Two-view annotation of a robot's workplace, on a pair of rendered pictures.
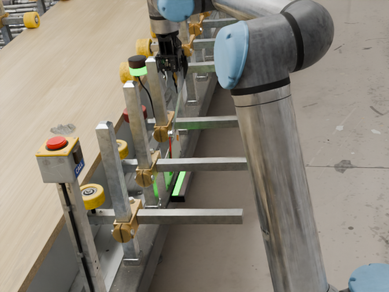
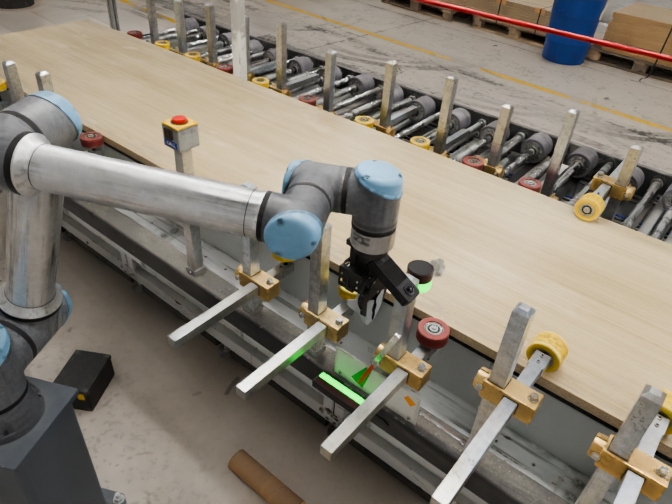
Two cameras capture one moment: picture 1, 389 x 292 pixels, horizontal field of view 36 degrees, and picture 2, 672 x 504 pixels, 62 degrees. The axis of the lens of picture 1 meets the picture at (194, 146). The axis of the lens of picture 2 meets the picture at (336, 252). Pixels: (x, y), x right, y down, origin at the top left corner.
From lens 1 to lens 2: 2.22 m
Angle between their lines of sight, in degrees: 89
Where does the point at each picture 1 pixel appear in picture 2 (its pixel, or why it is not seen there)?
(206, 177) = not seen: outside the picture
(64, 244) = (300, 268)
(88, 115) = (459, 294)
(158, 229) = (278, 339)
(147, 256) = (248, 318)
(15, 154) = (410, 232)
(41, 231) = not seen: hidden behind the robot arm
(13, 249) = not seen: hidden behind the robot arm
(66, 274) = (291, 282)
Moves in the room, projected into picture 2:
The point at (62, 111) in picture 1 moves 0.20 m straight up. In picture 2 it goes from (490, 281) to (508, 221)
